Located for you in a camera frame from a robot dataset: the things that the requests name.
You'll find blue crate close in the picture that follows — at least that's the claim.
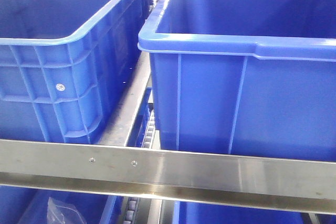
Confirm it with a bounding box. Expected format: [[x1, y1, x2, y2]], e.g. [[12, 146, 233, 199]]
[[1, 0, 144, 144], [139, 0, 335, 161]]

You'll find blue crate right close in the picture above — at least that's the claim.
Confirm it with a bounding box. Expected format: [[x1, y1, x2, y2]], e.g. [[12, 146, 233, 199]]
[[139, 0, 335, 161]]

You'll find blue bin below right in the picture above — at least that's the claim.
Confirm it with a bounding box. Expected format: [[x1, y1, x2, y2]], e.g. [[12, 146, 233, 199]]
[[172, 201, 303, 223]]

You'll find clear plastic bag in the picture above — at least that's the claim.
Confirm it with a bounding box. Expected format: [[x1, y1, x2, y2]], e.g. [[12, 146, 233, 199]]
[[47, 197, 87, 224]]

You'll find steel shelf front rail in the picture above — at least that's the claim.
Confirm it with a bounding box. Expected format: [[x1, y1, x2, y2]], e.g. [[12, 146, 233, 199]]
[[1, 140, 335, 214]]

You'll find blue bin below left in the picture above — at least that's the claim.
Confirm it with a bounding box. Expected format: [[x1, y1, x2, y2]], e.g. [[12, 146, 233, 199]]
[[1, 186, 123, 223]]

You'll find roller conveyor track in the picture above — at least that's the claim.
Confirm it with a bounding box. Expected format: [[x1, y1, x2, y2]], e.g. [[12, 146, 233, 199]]
[[120, 104, 155, 223]]

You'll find blue crate left close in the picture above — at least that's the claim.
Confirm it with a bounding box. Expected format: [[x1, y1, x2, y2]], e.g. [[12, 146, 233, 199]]
[[1, 0, 144, 144]]

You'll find blue bin below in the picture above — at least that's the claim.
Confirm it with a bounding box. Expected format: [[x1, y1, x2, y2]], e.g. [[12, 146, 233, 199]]
[[1, 186, 123, 223], [172, 201, 303, 223]]

